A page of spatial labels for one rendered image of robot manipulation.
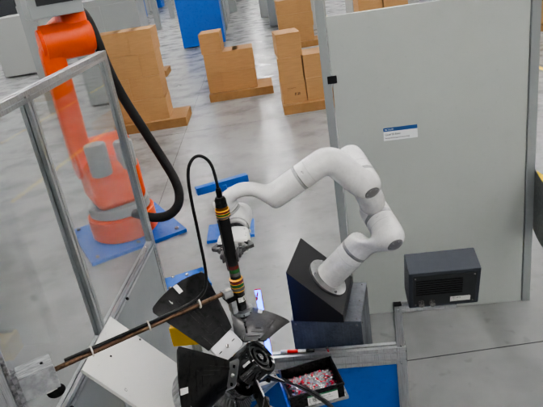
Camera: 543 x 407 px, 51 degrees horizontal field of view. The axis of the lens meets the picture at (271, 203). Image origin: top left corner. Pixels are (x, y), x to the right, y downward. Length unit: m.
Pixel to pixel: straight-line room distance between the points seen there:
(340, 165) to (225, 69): 9.03
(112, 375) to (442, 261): 1.21
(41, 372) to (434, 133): 2.61
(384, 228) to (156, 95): 7.66
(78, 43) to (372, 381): 3.98
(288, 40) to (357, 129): 5.71
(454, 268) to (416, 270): 0.13
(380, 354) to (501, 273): 1.82
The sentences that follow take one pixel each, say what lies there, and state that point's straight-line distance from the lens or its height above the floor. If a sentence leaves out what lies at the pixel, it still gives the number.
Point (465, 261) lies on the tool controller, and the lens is 2.21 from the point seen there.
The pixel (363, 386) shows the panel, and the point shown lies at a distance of 2.54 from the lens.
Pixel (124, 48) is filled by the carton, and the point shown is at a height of 1.35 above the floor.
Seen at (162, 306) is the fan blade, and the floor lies 1.40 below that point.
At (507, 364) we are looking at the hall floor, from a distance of 3.70.
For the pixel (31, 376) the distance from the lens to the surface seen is 1.67.
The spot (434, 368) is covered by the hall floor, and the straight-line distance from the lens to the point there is 3.63.
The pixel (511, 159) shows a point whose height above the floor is 1.03.
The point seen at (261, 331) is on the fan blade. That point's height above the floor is 1.18.
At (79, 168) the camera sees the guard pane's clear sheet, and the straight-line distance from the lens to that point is 2.55.
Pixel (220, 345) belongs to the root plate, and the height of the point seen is 1.26.
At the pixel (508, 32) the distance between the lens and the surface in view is 3.53.
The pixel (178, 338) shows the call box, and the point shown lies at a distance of 2.37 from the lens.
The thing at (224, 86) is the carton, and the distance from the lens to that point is 10.91.
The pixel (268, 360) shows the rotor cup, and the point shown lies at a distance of 1.87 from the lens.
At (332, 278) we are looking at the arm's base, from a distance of 2.44.
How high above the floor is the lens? 2.36
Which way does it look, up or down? 23 degrees down
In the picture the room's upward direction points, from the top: 9 degrees counter-clockwise
